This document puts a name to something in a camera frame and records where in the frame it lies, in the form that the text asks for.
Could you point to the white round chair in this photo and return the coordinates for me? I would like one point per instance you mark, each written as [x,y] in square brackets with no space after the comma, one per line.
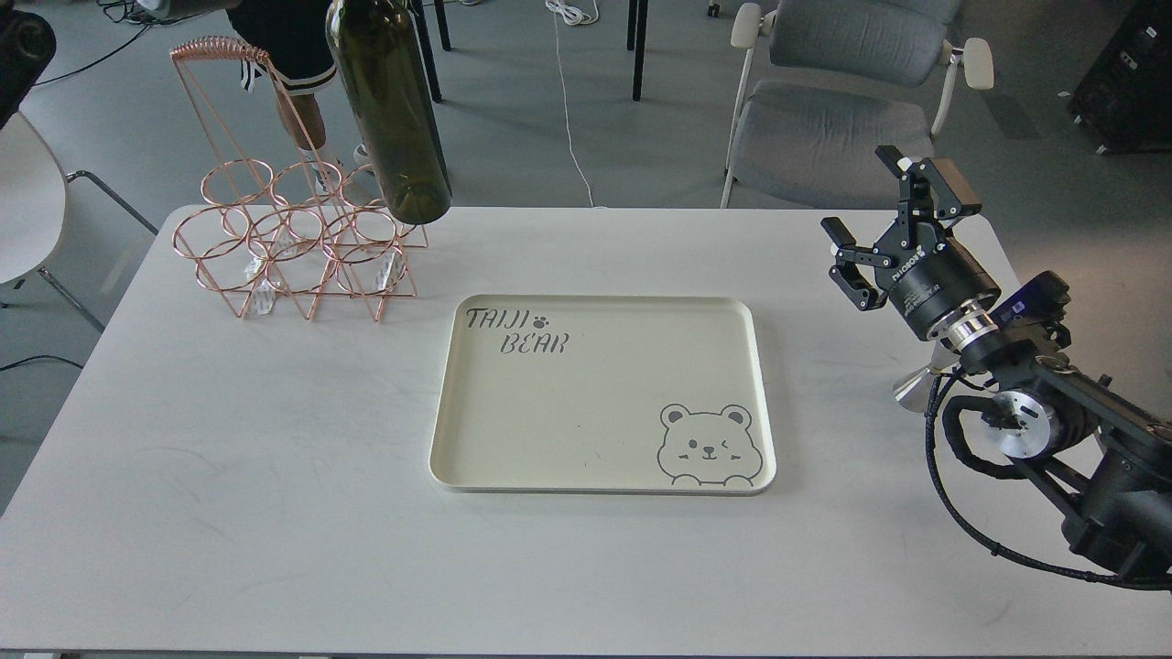
[34,199]

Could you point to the dark green wine bottle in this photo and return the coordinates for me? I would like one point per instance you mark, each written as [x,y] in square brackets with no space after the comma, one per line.
[376,46]

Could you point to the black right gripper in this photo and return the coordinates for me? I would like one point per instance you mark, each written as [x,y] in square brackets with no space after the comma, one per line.
[917,264]

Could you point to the person in black shorts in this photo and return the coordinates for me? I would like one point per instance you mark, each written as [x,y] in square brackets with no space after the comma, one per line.
[293,34]

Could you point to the grey office chair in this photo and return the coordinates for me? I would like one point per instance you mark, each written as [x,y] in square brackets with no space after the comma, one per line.
[815,146]

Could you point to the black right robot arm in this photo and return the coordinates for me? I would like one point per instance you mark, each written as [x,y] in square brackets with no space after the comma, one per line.
[1001,389]

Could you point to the copper wire wine rack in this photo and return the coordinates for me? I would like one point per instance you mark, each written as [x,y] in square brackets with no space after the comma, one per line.
[299,233]

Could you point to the cream bear serving tray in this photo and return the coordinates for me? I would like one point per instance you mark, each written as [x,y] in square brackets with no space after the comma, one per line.
[610,394]

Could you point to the black equipment case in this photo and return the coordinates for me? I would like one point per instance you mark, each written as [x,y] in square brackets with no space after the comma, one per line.
[1124,101]

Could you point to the steel double jigger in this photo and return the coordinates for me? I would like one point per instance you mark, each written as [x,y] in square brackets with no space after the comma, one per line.
[912,393]

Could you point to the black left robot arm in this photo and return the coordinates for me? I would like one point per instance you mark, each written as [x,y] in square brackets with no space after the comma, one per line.
[28,43]

